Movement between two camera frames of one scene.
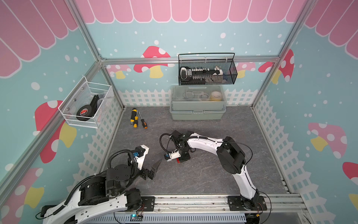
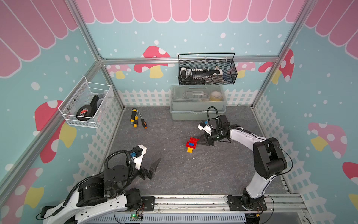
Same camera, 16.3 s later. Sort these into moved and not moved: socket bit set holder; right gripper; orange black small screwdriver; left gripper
Moved: right gripper
Not moved: left gripper; socket bit set holder; orange black small screwdriver
